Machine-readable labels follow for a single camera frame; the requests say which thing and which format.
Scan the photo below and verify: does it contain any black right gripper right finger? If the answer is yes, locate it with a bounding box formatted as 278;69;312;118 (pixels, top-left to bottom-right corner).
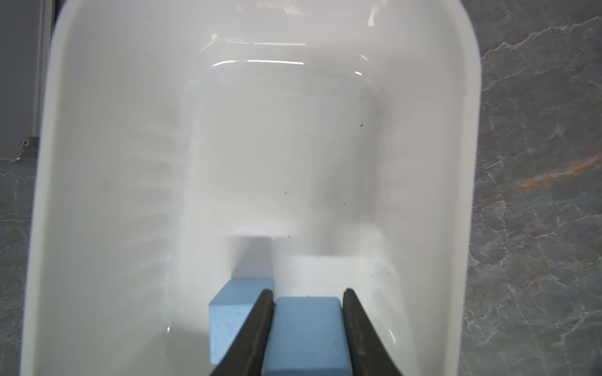
342;288;403;376

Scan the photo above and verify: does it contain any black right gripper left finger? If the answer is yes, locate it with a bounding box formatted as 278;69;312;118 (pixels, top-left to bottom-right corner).
210;289;274;376

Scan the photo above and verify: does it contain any blue cube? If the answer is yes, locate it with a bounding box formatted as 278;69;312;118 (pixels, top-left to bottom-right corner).
262;297;353;375
209;278;274;365

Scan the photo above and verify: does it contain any white plastic tray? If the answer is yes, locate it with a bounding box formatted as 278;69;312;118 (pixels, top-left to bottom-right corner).
20;1;481;375

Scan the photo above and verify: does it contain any silver aluminium first aid case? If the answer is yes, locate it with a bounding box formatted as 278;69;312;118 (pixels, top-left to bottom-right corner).
1;0;56;160

